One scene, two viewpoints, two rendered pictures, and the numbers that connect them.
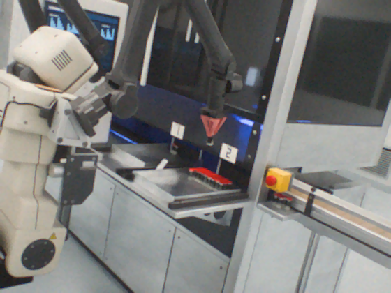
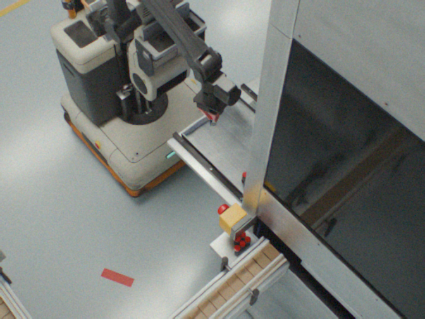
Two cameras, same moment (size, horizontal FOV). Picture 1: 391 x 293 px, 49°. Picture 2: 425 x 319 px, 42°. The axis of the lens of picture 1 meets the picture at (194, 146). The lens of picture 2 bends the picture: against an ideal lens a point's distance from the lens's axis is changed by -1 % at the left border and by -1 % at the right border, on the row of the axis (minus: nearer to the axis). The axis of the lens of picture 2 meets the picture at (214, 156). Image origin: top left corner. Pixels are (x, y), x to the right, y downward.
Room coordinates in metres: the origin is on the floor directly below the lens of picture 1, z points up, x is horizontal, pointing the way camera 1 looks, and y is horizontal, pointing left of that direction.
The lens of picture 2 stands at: (1.50, -1.06, 2.58)
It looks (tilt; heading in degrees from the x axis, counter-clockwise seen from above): 59 degrees down; 90
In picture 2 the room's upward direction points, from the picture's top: 2 degrees clockwise
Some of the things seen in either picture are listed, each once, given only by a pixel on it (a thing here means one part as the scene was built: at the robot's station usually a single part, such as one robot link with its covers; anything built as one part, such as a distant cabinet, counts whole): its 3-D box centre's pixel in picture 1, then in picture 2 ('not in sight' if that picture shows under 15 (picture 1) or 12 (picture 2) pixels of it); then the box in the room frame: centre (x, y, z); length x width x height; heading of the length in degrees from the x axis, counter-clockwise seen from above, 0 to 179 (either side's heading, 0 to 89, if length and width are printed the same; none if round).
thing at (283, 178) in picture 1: (278, 179); (234, 221); (1.56, -0.34, 0.99); 0.08 x 0.07 x 0.07; 134
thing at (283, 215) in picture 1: (280, 210); (237, 248); (1.58, -0.38, 0.87); 0.14 x 0.13 x 0.02; 134
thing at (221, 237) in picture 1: (112, 154); not in sight; (2.34, 0.46, 0.73); 1.98 x 0.01 x 0.25; 44
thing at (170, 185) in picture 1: (186, 184); (239, 145); (1.58, 0.00, 0.90); 0.34 x 0.26 x 0.04; 134
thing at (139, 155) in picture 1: (158, 155); not in sight; (1.90, 0.16, 0.90); 0.34 x 0.26 x 0.04; 134
